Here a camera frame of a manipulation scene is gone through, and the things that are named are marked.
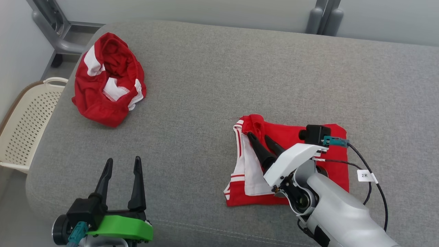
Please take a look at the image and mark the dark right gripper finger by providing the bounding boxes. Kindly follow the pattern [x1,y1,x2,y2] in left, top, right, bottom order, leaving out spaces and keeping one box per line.
[264,135,286,156]
[247,132,276,172]

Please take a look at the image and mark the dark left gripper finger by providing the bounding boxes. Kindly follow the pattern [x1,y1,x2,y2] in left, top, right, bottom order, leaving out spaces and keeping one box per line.
[94,158,114,206]
[128,156,147,211]

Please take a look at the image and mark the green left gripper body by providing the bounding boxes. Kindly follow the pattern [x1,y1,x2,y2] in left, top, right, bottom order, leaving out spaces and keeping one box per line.
[86,209,154,242]

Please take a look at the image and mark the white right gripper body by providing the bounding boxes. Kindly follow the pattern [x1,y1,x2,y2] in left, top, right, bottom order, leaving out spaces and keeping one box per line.
[263,143,329,187]

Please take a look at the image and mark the red basketball jersey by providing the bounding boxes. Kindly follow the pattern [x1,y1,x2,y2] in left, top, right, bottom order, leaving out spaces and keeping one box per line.
[224,114,350,207]

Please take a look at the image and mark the red shorts with white stripe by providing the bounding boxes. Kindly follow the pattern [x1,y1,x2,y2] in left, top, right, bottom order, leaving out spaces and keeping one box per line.
[71,32,147,128]

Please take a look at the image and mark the cream perforated laundry basket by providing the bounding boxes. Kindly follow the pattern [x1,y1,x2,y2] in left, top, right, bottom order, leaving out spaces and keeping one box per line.
[0,77,69,174]

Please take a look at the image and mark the grey wheeled metal stand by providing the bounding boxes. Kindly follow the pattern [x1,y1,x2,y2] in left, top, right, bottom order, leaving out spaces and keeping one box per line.
[26,0,105,68]

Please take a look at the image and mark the teal cable connector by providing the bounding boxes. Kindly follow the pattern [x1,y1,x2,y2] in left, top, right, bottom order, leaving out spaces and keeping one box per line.
[67,221,91,247]
[323,136,350,148]

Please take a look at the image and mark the white cable label tag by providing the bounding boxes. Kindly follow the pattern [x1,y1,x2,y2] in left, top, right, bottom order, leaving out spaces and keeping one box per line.
[357,169,379,184]

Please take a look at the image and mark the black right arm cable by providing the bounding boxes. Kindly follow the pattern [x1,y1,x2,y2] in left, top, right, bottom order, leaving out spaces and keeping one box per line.
[314,142,389,232]

